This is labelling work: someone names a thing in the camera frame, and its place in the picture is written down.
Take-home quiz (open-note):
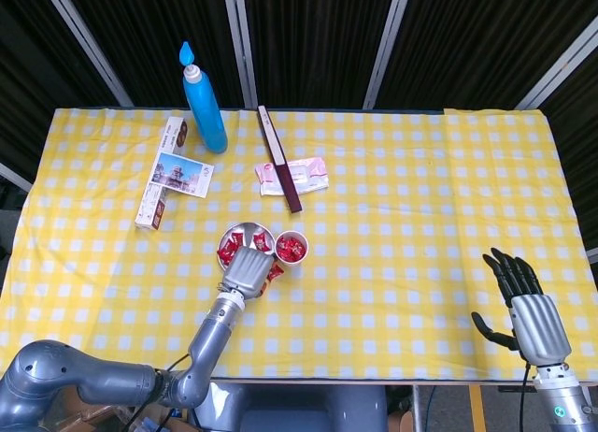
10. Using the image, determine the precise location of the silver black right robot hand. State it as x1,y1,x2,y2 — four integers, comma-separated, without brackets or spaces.
470,247,573,366

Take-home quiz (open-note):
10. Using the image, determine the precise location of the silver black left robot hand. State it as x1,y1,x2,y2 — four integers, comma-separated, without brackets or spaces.
219,245,277,300

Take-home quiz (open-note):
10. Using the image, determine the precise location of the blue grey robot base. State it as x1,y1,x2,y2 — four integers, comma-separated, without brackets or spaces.
191,381,389,432

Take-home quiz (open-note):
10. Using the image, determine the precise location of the white paper cup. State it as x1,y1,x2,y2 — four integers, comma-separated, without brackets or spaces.
274,230,309,267

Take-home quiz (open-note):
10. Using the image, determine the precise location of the round steel plate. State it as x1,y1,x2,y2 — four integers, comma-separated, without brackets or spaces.
218,222,275,270

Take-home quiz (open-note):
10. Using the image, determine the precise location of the long white cardboard box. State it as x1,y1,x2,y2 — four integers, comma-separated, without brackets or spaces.
134,116,189,231

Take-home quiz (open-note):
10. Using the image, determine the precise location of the dark red folded fan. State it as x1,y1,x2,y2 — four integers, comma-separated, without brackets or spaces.
257,105,304,214

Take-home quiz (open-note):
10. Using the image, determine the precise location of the pink wet wipes pack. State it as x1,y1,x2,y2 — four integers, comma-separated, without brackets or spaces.
254,156,331,198

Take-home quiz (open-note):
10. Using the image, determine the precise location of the photo postcard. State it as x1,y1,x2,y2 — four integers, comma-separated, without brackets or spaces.
148,151,216,199

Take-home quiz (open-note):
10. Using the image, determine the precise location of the yellow white checkered tablecloth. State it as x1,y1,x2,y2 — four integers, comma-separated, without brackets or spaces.
0,107,583,382

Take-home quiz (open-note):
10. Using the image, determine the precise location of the grey metal table leg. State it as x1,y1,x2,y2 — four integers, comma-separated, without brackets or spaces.
413,383,425,432

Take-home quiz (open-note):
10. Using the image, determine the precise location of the blue squeeze bottle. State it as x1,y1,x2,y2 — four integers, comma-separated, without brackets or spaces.
178,40,229,155

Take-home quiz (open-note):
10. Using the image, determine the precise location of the small brown cardboard box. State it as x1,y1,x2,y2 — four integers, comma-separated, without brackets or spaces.
387,410,415,432

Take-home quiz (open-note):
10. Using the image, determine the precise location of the large brown cardboard box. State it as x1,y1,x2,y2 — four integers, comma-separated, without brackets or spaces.
55,389,188,432

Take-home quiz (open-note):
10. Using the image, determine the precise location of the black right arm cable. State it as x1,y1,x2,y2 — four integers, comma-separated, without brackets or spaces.
520,362,534,432

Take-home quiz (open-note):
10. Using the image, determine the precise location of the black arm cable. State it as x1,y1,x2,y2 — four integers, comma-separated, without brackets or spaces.
520,362,534,432
125,352,192,432

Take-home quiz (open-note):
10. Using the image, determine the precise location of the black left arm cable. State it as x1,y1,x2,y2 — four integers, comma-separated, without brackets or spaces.
125,352,192,432

